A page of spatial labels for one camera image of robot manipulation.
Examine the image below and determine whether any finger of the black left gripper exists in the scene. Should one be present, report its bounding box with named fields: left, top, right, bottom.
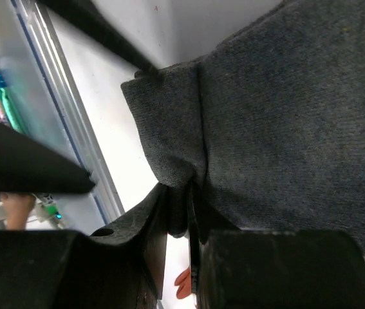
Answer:
left=38, top=0, right=160, bottom=79
left=0, top=124, right=95, bottom=194

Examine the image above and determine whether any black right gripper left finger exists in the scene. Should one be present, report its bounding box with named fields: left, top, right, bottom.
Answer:
left=0, top=184, right=168, bottom=308

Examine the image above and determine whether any aluminium extrusion rail frame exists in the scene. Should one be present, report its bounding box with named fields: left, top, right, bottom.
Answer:
left=10, top=1, right=124, bottom=225

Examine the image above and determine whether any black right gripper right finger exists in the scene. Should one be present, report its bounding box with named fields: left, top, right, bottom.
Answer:
left=187, top=185, right=365, bottom=308

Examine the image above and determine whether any dark grey sock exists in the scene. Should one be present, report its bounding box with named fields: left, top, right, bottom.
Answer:
left=121, top=1, right=365, bottom=254

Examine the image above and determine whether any beige sock with rust stripes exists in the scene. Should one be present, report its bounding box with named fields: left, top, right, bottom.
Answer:
left=174, top=267, right=192, bottom=299

